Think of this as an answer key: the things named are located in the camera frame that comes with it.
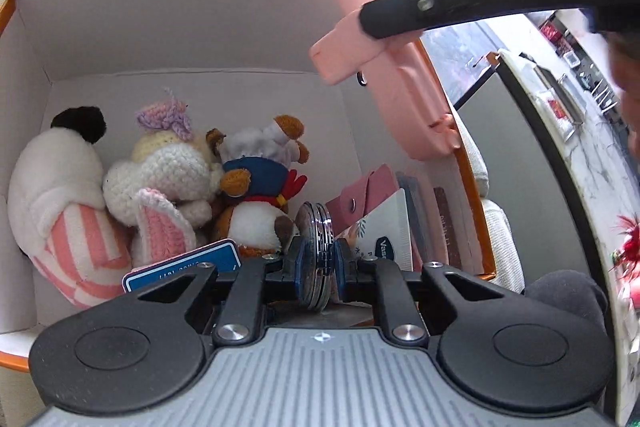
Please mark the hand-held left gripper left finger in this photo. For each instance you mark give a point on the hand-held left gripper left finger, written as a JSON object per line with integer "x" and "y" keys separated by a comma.
{"x": 292, "y": 269}

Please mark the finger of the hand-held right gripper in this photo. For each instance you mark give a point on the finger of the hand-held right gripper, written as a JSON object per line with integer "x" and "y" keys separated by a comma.
{"x": 400, "y": 12}

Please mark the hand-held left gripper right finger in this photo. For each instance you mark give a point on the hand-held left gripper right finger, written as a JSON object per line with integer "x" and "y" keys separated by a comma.
{"x": 342, "y": 269}

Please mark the round silver metal disc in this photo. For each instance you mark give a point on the round silver metal disc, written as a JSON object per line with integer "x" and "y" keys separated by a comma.
{"x": 315, "y": 247}

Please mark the pink plastic holder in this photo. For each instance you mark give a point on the pink plastic holder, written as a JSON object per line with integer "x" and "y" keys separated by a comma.
{"x": 400, "y": 97}

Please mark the dark books row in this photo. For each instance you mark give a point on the dark books row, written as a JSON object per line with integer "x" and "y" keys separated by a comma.
{"x": 445, "y": 227}

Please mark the white orange-rimmed storage box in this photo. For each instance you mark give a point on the white orange-rimmed storage box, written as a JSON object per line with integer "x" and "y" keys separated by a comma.
{"x": 175, "y": 27}

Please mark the person's right forearm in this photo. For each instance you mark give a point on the person's right forearm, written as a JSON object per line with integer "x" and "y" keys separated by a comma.
{"x": 630, "y": 77}

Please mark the white leaf print packet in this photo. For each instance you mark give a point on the white leaf print packet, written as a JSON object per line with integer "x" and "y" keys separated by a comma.
{"x": 390, "y": 227}

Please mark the brown bear plush chef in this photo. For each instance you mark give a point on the brown bear plush chef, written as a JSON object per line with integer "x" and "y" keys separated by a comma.
{"x": 255, "y": 217}

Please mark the pink snap wallet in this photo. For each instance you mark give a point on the pink snap wallet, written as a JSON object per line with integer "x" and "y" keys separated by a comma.
{"x": 365, "y": 197}

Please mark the blue white bordered card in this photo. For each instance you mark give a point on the blue white bordered card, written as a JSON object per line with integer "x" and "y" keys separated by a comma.
{"x": 200, "y": 257}

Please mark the metal tray with red items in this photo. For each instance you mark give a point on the metal tray with red items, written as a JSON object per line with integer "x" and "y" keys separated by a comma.
{"x": 560, "y": 107}

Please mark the crocheted bunny plush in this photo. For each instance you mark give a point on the crocheted bunny plush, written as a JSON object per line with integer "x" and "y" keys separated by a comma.
{"x": 160, "y": 167}

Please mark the white marble counter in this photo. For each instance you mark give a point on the white marble counter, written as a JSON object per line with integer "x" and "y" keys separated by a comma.
{"x": 590, "y": 187}

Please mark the dark grey cloth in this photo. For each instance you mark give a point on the dark grey cloth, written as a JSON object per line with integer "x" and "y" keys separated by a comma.
{"x": 565, "y": 289}

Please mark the white pink striped plush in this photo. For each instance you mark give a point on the white pink striped plush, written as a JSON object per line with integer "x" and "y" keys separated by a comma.
{"x": 55, "y": 187}

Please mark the red ornament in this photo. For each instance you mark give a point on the red ornament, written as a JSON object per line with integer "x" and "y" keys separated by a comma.
{"x": 629, "y": 247}

